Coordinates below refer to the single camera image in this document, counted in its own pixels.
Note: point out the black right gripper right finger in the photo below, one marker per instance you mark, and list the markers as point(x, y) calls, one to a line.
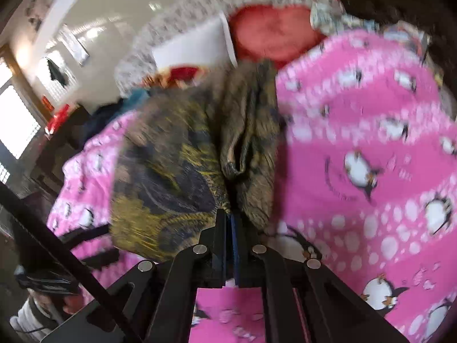
point(303, 302)

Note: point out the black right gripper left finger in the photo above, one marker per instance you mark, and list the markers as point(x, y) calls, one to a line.
point(164, 311)

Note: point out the brown yellow patterned garment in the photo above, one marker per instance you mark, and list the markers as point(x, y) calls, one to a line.
point(192, 152)

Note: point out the black pole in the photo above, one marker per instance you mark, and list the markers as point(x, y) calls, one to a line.
point(110, 315)

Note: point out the pink penguin quilt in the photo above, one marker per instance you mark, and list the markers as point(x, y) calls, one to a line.
point(367, 173)

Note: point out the dark wooden side table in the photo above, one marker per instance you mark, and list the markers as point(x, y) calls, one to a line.
point(57, 149)

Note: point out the teal grey garment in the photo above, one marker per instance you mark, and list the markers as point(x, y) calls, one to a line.
point(137, 98)

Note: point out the red bag on table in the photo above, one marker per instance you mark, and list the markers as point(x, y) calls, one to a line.
point(57, 121)

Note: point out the window with lattice grille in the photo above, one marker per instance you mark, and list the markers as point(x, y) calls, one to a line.
point(18, 125)

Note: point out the floral padded headboard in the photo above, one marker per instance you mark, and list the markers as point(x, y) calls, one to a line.
point(177, 18)

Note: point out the white square pillow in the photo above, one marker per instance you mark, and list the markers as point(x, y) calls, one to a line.
point(208, 44)

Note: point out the red heart cushion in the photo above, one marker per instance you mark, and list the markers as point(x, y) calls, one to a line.
point(280, 34)

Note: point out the blue white patterned cloth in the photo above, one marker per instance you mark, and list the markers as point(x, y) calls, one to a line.
point(329, 21)

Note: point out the dark carved wooden cabinet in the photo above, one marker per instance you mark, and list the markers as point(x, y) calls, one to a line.
point(436, 17)

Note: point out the red sign on wall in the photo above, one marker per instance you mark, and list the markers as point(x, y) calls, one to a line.
point(49, 106)

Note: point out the dark cloth hanging on wall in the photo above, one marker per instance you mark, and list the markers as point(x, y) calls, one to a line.
point(56, 74)

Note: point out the wall calendar poster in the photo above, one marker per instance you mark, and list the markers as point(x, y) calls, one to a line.
point(73, 45)

